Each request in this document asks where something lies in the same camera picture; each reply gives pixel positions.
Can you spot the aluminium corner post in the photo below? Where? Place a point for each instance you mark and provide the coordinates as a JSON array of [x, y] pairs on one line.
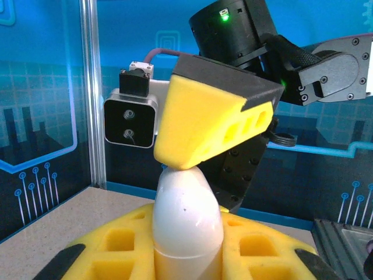
[[93, 87]]

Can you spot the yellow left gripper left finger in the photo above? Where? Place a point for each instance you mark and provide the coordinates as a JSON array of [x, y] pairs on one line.
[[116, 253]]

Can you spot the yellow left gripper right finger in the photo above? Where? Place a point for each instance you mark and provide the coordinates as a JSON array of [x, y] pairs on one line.
[[262, 256]]

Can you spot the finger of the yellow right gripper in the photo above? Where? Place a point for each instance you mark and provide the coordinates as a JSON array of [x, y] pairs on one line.
[[198, 122]]

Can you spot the white earbud charging case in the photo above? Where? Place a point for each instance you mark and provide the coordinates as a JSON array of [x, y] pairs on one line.
[[186, 221]]

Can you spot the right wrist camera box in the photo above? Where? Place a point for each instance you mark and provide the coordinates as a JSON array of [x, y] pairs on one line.
[[129, 122]]

